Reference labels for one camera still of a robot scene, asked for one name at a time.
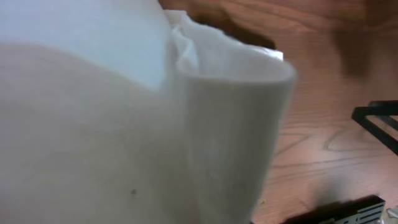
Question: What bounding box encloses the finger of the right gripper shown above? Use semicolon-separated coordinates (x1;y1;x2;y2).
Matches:
351;100;397;155

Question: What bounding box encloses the white Mr Robot t-shirt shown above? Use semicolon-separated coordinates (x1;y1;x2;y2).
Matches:
1;0;297;223

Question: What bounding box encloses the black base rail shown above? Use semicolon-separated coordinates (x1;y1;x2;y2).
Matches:
282;195;386;224

